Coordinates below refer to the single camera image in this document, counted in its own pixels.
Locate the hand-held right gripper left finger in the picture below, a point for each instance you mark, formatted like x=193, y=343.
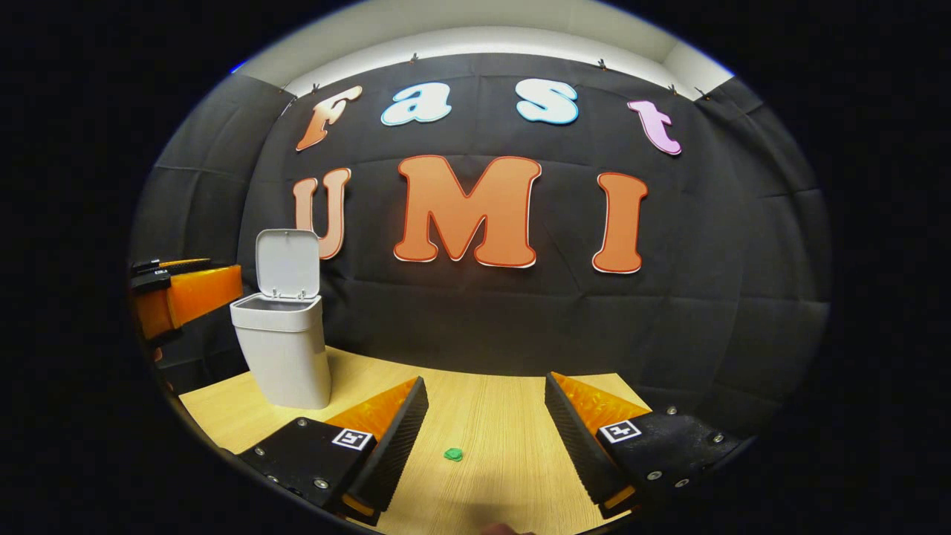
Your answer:
x=397, y=446

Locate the black backdrop cloth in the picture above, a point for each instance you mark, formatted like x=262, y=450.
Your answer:
x=483, y=319

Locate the white desktop garbage bin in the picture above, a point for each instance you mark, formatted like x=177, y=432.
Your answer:
x=286, y=357

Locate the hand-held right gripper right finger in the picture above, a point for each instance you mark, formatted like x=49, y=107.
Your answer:
x=579, y=446

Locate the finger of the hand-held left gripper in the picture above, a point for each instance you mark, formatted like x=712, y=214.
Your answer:
x=152, y=281
x=200, y=293

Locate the green paper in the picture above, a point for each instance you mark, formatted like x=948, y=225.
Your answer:
x=453, y=454

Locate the wooden desktop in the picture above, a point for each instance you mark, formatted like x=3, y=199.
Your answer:
x=490, y=416

